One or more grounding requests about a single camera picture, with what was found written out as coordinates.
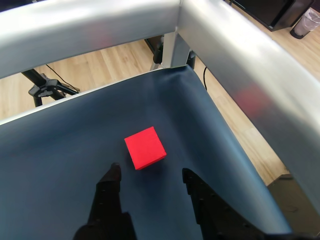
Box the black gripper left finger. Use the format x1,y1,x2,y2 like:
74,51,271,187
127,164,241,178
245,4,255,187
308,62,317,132
72,162,137,240

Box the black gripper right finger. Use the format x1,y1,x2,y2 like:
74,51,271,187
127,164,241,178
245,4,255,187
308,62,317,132
181,167,276,240

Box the red cube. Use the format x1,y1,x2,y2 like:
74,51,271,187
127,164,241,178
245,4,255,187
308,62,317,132
124,126,167,171

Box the dark grey table mat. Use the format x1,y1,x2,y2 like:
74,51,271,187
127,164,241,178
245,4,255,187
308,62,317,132
0,65,293,240

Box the black tripod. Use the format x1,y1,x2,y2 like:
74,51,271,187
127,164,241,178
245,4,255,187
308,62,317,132
20,68,81,108

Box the black cabinet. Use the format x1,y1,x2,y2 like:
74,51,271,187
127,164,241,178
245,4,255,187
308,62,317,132
229,0,316,33

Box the bin with white liner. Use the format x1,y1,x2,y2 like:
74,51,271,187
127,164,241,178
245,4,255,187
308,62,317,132
289,7,320,40

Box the thin black floor cable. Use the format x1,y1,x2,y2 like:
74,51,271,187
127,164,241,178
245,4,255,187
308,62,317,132
44,63,81,92
202,65,209,91

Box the silver metal frame rail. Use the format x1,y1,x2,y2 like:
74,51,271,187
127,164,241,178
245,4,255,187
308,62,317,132
0,0,181,80
177,0,320,219

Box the silver metal frame leg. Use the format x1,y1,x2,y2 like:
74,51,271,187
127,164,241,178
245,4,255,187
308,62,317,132
149,31,191,72

